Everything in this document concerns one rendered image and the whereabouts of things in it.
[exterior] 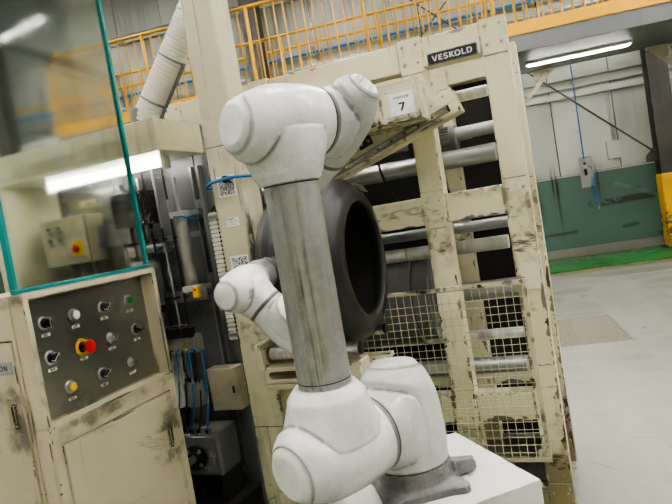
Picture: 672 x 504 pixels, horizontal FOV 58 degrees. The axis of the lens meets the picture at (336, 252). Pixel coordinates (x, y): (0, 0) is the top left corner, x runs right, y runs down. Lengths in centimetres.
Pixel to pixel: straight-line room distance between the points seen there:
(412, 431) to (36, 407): 105
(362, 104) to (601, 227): 1045
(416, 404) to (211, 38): 153
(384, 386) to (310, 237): 35
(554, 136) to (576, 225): 161
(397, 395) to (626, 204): 1048
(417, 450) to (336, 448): 22
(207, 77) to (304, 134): 126
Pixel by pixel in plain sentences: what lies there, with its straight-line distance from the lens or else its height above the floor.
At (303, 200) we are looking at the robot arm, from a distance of 107.
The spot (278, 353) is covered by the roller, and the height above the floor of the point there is 91.
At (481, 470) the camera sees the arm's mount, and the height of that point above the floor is 75.
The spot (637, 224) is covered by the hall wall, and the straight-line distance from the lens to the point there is 1162.
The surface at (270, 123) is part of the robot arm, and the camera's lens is 103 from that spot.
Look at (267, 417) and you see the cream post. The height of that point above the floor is 66.
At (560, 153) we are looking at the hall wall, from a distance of 1148.
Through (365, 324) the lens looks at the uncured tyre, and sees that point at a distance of 204.
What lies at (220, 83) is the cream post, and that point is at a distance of 226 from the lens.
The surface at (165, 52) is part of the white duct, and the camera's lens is 275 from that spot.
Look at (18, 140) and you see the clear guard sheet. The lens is 193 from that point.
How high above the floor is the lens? 133
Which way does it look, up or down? 3 degrees down
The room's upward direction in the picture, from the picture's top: 9 degrees counter-clockwise
